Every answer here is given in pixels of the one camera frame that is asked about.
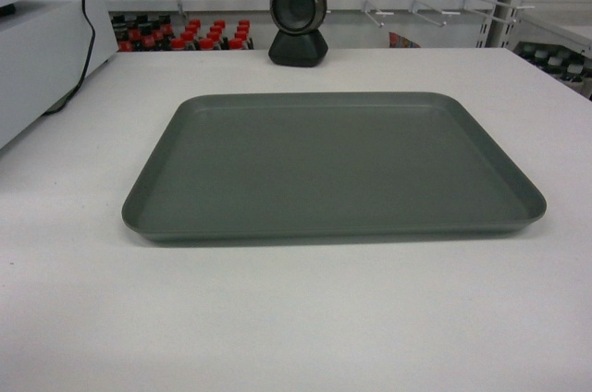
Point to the grey rectangular serving tray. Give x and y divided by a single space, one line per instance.
327 165

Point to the black barcode scanner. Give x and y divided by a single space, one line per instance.
299 42

